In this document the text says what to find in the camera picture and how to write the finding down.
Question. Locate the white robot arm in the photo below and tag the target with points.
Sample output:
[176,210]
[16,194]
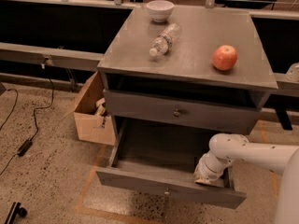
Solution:
[226,148]

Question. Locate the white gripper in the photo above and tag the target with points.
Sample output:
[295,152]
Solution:
[204,170]

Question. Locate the grey wooden drawer cabinet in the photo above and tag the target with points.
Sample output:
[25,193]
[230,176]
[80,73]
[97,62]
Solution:
[186,70]

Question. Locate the white ceramic bowl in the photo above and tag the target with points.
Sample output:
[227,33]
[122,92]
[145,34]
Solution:
[160,10]

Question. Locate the red apple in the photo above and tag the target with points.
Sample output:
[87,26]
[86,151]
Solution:
[224,57]

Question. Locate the black caster wheel base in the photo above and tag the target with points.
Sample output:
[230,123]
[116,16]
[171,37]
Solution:
[15,210]

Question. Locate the clear plastic water bottle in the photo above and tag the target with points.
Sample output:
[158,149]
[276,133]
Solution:
[165,40]

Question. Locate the grey drawer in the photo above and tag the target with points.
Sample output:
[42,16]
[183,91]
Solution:
[159,158]
[203,115]

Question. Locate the black power adapter with cable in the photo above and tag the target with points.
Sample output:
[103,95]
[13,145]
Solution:
[28,142]

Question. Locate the grey metal railing beam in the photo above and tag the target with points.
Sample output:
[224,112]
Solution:
[63,58]

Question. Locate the grey top drawer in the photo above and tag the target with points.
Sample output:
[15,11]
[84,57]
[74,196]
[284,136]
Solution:
[203,115]

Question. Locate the open cardboard box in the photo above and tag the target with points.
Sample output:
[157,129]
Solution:
[91,126]

